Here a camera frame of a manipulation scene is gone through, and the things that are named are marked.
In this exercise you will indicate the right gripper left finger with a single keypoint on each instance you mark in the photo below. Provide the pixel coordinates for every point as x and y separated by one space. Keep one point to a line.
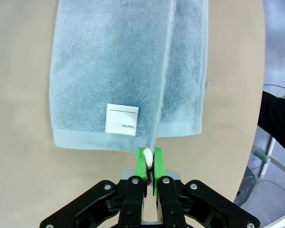
130 202

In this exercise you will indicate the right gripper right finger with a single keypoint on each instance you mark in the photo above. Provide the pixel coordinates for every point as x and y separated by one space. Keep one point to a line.
171 202

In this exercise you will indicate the person in red jacket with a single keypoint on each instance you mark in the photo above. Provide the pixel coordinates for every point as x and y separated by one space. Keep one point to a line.
278 118

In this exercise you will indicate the light blue terry towel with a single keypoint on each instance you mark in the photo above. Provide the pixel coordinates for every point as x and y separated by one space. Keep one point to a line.
109 71

